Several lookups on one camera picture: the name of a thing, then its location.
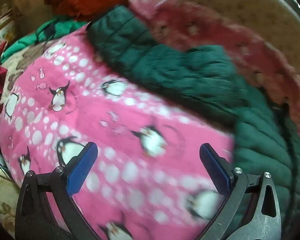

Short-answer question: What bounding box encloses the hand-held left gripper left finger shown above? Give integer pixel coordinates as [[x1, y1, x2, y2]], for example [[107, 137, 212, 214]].
[[15, 142, 98, 240]]

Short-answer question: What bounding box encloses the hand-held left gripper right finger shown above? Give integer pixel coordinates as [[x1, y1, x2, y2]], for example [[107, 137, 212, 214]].
[[199, 143, 283, 240]]

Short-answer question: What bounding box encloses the dark green quilted jacket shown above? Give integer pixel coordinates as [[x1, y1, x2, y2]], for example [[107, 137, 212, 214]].
[[87, 5, 300, 230]]

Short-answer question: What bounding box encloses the pink penguin print blanket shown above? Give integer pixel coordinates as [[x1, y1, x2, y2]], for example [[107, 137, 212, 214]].
[[0, 0, 300, 240]]

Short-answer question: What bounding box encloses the cream floral bedsheet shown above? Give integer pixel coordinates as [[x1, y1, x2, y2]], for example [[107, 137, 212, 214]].
[[0, 160, 23, 238]]

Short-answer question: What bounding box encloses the brown cream patterned blanket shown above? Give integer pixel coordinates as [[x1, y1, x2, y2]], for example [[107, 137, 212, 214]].
[[0, 40, 56, 105]]

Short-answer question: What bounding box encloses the bright green cloth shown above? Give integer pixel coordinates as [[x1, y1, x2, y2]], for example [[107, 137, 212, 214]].
[[1, 19, 88, 63]]

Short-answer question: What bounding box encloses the beige floral padded headboard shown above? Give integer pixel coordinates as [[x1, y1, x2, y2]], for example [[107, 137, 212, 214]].
[[12, 0, 300, 85]]

